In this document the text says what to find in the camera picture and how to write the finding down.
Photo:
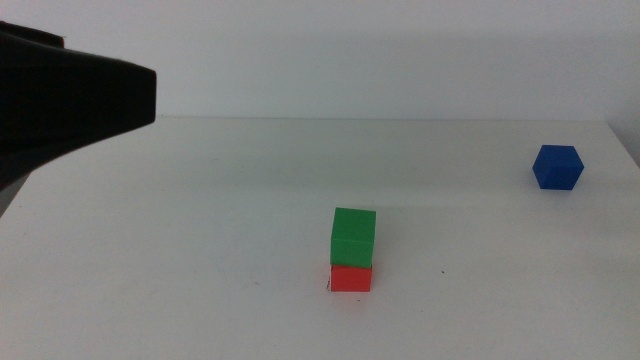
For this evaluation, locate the green cube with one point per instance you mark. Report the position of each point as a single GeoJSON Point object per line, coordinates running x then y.
{"type": "Point", "coordinates": [353, 237]}

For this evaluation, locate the red cube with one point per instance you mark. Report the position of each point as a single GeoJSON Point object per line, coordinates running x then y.
{"type": "Point", "coordinates": [351, 279]}

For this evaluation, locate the blue cube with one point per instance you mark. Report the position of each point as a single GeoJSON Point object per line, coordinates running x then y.
{"type": "Point", "coordinates": [557, 167]}

